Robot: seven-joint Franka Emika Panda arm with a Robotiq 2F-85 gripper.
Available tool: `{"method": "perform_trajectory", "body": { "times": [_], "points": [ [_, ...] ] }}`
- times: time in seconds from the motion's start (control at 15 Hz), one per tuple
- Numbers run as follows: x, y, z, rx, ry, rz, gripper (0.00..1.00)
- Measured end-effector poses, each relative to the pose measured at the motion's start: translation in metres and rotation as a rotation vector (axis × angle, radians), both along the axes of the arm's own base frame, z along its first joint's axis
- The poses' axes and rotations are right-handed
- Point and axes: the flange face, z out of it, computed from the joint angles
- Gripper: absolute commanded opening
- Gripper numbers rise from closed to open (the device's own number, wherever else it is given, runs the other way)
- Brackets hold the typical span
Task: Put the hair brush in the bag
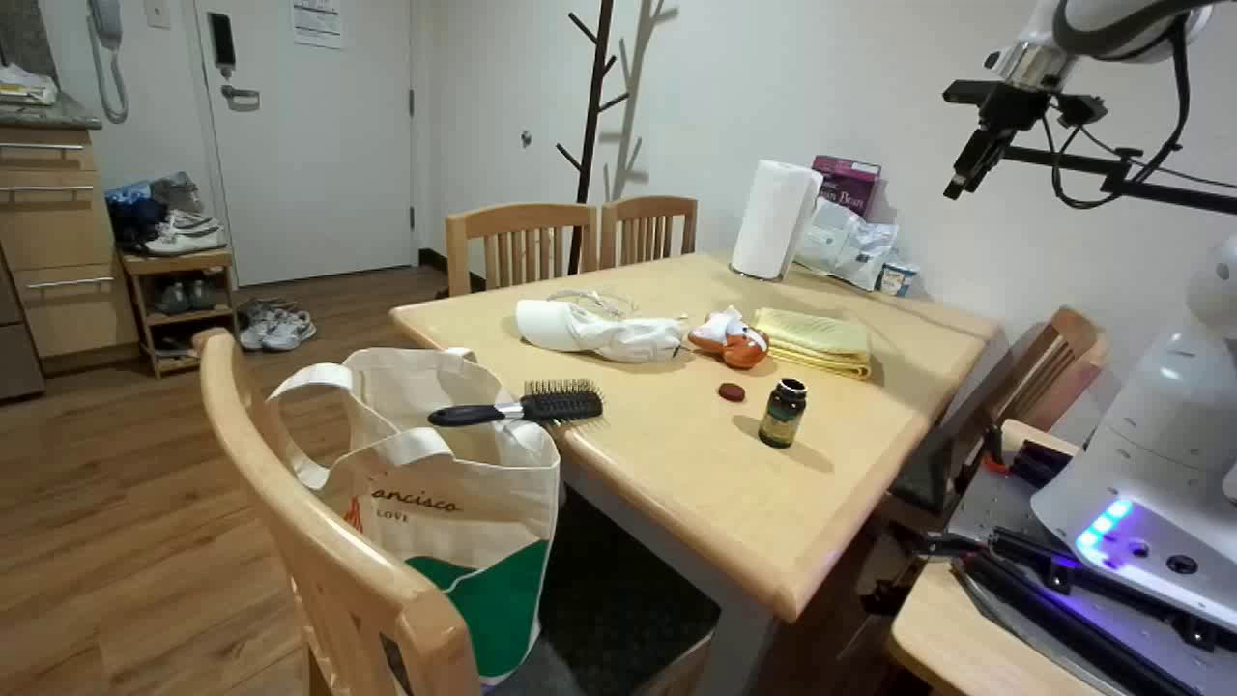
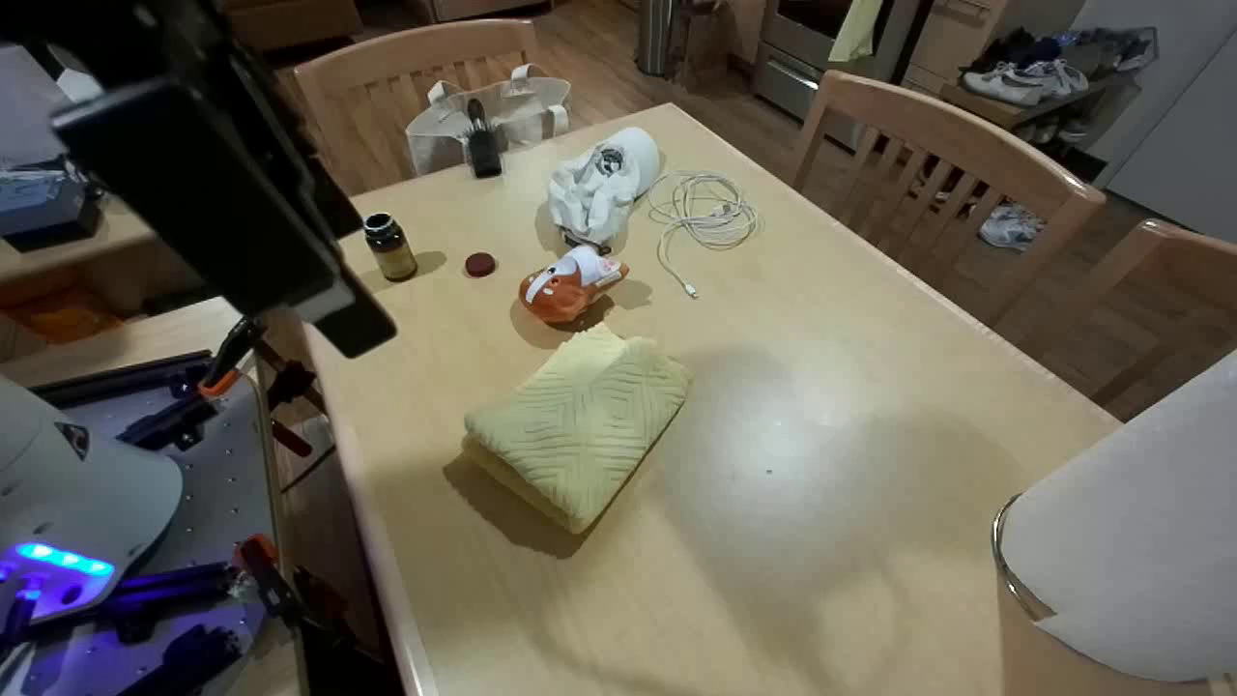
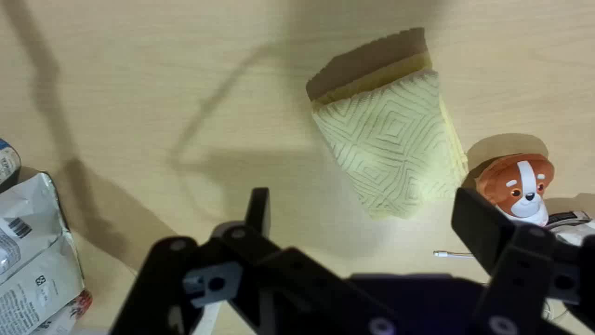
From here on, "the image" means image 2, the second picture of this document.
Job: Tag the white robot base unit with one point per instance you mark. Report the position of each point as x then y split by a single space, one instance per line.
79 507

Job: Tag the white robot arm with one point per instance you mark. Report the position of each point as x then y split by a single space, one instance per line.
196 137

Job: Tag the white canvas tote bag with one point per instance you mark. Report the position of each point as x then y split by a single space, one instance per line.
520 111

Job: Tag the wooden chair near bag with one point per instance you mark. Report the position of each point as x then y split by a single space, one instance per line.
360 97

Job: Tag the orange and white plush toy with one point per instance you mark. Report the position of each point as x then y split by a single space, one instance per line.
570 285

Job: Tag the folded yellow towel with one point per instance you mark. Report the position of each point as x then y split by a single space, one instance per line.
582 422

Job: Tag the crumpled white cloth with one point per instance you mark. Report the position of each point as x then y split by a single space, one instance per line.
589 194

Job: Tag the small red bottle cap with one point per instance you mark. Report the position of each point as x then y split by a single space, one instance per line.
480 266

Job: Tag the dark glass supplement bottle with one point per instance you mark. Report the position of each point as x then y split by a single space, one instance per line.
388 244

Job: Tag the wooden chair far side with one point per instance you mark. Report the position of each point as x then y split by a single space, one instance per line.
927 177

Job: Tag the wooden shoe rack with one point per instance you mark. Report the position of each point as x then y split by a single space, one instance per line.
1057 80

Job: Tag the wooden chair at right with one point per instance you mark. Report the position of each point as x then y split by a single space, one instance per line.
1182 297

